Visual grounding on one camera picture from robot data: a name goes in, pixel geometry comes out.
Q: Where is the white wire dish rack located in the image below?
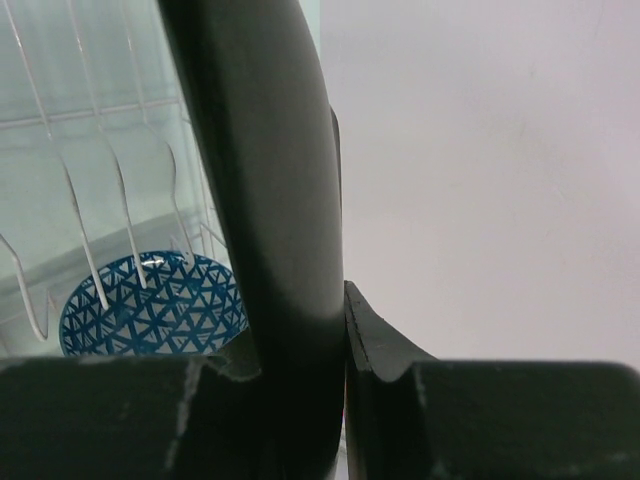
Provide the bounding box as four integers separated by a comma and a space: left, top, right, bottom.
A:
1, 1, 228, 355

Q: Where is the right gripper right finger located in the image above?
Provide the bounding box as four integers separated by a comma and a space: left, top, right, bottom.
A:
344, 282, 639, 479

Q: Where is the blue triangle pattern bowl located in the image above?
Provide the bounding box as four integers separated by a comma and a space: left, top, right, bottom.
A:
59, 250, 249, 356

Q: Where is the black square floral plate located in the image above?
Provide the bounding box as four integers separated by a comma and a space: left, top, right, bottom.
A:
159, 1, 345, 479

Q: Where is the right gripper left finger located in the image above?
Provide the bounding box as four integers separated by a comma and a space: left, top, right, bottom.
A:
1, 332, 280, 479

